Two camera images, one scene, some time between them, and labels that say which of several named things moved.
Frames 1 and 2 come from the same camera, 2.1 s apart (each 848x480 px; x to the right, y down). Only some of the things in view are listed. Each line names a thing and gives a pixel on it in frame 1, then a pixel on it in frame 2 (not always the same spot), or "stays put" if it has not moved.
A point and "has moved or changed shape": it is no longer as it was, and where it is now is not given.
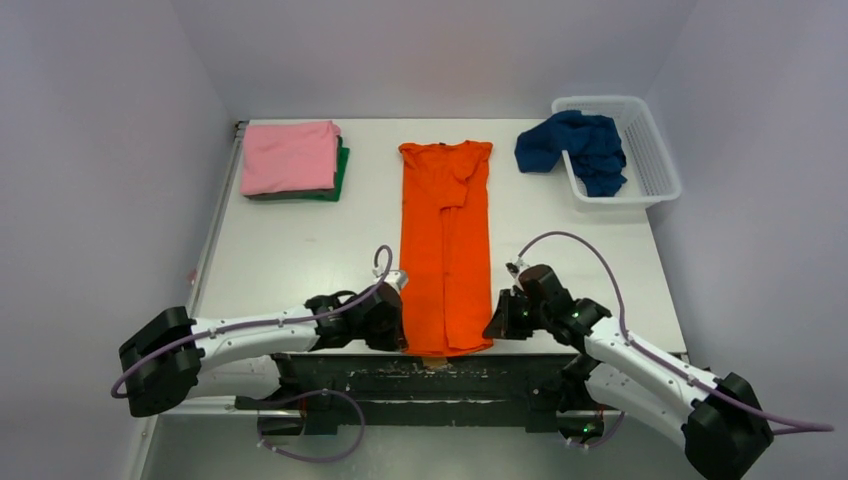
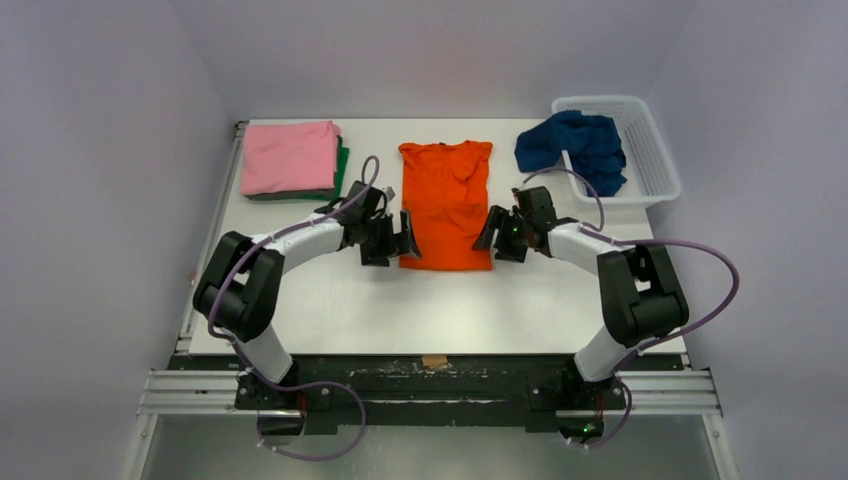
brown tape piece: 434,362 stays put
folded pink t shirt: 288,157 stays put
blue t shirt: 592,143 stays put
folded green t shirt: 323,195 stays put
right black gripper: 501,321 → 508,237
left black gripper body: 383,335 → 378,227
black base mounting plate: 487,393 stays put
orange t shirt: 445,248 has moved or changed shape
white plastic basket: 649,164 stays put
